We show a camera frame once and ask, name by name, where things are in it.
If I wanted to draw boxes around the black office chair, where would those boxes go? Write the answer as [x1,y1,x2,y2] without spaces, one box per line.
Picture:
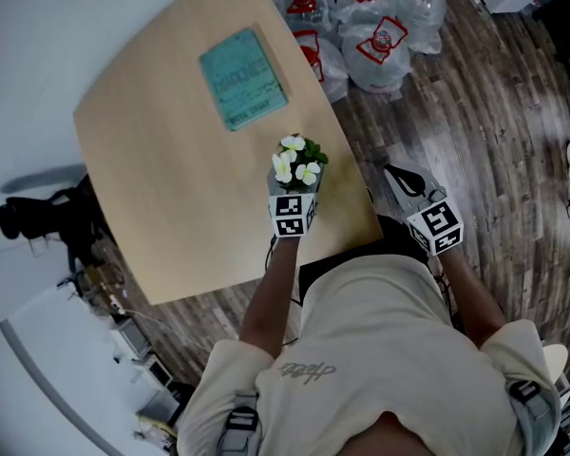
[0,172,118,275]

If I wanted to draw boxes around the grey wall trunking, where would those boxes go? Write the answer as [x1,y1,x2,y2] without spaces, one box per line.
[0,273,108,456]

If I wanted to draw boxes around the person's left forearm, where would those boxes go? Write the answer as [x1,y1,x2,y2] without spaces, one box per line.
[239,237,300,346]

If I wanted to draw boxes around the yellow plastic bag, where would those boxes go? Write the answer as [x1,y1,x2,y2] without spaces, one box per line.
[135,410,178,448]

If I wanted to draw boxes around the grey shoulder strap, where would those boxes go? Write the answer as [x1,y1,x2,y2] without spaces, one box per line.
[505,380,561,427]
[218,391,260,456]

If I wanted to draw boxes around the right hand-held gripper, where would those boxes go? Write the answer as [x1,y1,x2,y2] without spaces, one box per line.
[384,163,465,257]

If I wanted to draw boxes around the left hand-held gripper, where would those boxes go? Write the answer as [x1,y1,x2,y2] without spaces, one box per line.
[266,162,328,239]

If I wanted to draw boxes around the right hand-held gripper cable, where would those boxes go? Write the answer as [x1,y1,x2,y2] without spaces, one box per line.
[431,268,457,322]

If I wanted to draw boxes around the person's right forearm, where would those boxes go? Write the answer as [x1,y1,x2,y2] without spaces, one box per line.
[436,249,507,351]

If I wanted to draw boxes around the long white power cable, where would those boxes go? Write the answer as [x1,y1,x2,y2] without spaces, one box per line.
[123,307,205,351]

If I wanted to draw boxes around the hand-held gripper cable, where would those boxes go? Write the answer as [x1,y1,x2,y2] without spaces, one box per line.
[431,268,457,322]
[264,235,279,270]

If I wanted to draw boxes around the white metal case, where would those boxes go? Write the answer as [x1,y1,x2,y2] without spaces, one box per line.
[108,317,152,364]
[131,352,176,391]

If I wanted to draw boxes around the person's black trousers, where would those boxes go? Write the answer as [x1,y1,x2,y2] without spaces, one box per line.
[297,214,431,303]

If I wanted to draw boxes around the cream round stool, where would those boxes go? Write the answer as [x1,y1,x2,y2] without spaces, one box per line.
[541,343,570,391]

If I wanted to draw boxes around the left hand-held gripper cable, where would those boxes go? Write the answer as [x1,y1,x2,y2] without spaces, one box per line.
[264,235,279,270]

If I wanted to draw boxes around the clear water jug red handle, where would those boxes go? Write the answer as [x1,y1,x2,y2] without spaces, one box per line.
[340,15,413,95]
[271,0,333,35]
[332,0,395,30]
[292,29,351,105]
[401,0,453,55]

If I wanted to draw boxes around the teal book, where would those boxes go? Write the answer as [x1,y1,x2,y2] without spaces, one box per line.
[198,27,290,133]

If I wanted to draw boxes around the small white flower pot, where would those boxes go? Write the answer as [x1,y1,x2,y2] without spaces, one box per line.
[270,134,329,194]

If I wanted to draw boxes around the brown cardboard box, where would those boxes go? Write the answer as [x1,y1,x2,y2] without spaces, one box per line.
[78,262,124,313]

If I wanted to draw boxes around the person's cream t-shirt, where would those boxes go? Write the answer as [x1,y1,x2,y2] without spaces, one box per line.
[178,254,561,456]

